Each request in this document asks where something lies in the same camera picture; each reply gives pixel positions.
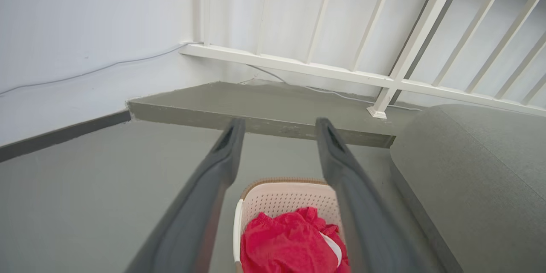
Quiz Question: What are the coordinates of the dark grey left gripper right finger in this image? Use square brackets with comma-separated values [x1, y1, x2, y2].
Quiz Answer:
[315, 118, 444, 273]

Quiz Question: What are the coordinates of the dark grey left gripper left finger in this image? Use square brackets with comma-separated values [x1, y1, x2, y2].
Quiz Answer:
[126, 118, 246, 273]

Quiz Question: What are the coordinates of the white perforated laundry basket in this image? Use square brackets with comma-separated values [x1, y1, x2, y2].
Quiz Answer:
[232, 178, 350, 273]

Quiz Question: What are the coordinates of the red garment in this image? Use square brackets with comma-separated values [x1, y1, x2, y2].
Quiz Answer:
[240, 207, 350, 273]

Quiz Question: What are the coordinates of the grey fabric sofa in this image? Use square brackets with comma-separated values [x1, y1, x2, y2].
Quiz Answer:
[389, 104, 546, 273]

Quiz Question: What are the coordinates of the grey concrete ledge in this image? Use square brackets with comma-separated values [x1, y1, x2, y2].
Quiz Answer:
[127, 80, 423, 149]

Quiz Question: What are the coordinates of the black baseboard strip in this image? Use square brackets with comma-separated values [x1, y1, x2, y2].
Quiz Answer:
[0, 110, 132, 163]

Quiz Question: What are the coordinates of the white metal railing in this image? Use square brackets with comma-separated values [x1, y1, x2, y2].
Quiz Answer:
[179, 0, 546, 119]

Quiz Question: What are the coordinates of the thin white cable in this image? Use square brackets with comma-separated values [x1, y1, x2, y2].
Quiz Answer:
[0, 42, 423, 111]

